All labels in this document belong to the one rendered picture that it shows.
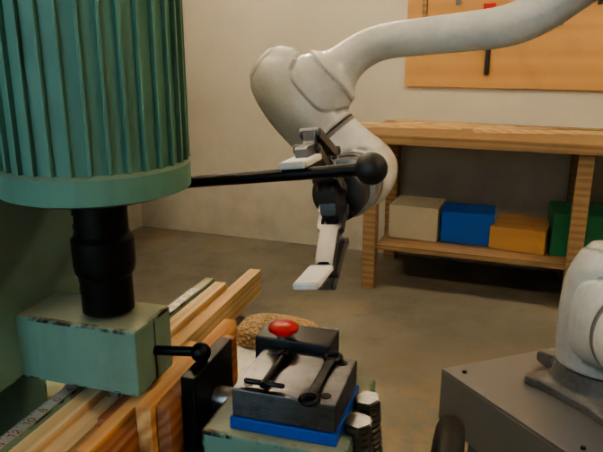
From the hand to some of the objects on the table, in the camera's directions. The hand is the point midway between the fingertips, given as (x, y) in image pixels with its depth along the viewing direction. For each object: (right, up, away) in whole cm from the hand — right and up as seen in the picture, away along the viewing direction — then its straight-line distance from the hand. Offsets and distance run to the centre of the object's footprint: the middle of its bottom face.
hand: (301, 226), depth 71 cm
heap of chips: (-3, -16, +18) cm, 24 cm away
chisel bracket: (-21, -17, -4) cm, 27 cm away
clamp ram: (-6, -22, -6) cm, 24 cm away
